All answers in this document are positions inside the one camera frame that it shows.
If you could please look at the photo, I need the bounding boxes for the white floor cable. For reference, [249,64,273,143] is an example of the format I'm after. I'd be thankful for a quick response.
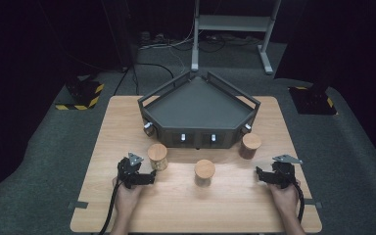
[139,19,204,76]

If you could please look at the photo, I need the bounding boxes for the glass jar with pale nuts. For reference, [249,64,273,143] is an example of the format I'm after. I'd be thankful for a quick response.
[147,143,169,172]

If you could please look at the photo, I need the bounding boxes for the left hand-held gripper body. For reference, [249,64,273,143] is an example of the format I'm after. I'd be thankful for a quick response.
[117,152,145,190]

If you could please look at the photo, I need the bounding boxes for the dark grey corner rack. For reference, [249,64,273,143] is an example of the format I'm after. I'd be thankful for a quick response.
[137,70,261,150]

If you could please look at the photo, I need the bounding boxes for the person's left hand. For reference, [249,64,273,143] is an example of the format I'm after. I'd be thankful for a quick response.
[112,177,144,214]

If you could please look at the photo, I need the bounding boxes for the glass jar with light brown contents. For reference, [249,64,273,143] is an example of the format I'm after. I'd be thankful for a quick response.
[194,159,216,188]

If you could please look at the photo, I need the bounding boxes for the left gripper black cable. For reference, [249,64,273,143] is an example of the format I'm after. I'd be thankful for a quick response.
[98,180,122,235]

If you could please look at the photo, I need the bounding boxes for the person's right hand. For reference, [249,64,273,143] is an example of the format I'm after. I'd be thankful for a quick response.
[270,181,302,216]

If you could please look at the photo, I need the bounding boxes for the power strip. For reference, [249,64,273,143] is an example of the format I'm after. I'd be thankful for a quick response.
[139,30,168,47]

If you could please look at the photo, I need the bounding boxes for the grey metal stand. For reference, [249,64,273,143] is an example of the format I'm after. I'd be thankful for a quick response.
[190,0,282,75]

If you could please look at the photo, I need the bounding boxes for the grey tape piece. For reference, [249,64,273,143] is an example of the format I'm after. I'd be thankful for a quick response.
[67,201,89,211]
[301,197,323,210]

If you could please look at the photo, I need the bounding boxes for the right wooden cylinder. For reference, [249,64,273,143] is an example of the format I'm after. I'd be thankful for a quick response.
[239,132,262,161]

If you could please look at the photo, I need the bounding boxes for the black floor cable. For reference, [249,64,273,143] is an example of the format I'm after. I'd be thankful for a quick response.
[113,62,174,96]

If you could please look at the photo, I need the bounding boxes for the hazard striped stand base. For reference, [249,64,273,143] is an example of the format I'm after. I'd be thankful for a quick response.
[55,79,106,111]
[288,85,338,116]

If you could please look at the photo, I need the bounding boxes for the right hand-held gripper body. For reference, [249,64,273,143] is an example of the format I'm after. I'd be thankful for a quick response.
[271,154,304,190]

